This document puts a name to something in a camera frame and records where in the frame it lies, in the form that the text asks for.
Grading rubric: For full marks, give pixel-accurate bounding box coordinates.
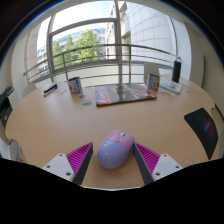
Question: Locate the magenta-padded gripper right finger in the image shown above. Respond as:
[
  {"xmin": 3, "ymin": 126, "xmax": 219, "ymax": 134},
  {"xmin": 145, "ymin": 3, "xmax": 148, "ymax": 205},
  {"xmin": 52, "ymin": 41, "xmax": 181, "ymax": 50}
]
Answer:
[{"xmin": 132, "ymin": 142, "xmax": 184, "ymax": 186}]

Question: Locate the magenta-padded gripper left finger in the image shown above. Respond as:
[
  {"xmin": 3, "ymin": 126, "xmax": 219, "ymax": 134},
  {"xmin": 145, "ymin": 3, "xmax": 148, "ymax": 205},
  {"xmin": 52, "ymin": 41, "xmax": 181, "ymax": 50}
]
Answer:
[{"xmin": 41, "ymin": 142, "xmax": 95, "ymax": 186}]

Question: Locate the lilac and pink computer mouse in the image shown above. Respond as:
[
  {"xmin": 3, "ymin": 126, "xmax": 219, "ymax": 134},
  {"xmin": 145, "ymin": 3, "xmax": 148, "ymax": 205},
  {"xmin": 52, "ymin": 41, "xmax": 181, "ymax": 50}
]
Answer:
[{"xmin": 96, "ymin": 129, "xmax": 136, "ymax": 170}]

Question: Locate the black mouse pad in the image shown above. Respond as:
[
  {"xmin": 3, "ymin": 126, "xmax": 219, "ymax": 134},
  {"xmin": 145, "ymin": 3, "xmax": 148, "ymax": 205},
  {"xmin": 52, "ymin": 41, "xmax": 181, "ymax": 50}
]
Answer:
[{"xmin": 183, "ymin": 107, "xmax": 220, "ymax": 161}]

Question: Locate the small teal card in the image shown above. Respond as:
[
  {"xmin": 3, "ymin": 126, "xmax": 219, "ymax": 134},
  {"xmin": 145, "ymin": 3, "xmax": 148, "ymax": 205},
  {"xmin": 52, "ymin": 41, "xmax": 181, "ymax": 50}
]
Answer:
[{"xmin": 79, "ymin": 99, "xmax": 94, "ymax": 107}]

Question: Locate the red and blue magazine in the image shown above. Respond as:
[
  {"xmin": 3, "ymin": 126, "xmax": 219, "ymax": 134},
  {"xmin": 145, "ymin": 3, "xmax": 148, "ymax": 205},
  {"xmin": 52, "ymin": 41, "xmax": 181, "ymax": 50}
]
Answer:
[{"xmin": 94, "ymin": 83, "xmax": 158, "ymax": 107}]

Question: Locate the black office printer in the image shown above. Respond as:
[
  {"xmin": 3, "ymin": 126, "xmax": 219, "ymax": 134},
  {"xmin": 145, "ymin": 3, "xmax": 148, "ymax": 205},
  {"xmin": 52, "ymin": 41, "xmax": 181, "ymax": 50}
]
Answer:
[{"xmin": 0, "ymin": 85, "xmax": 16, "ymax": 130}]

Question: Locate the black cylinder bottle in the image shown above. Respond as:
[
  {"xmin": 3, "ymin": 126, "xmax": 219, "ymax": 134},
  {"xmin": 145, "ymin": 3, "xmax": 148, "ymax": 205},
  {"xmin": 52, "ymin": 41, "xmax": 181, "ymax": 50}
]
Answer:
[{"xmin": 171, "ymin": 56, "xmax": 183, "ymax": 84}]

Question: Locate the metal balcony railing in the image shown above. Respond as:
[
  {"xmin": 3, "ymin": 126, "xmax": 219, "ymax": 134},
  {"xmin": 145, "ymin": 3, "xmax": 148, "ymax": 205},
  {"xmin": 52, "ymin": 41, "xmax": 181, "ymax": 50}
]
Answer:
[{"xmin": 23, "ymin": 43, "xmax": 183, "ymax": 85}]

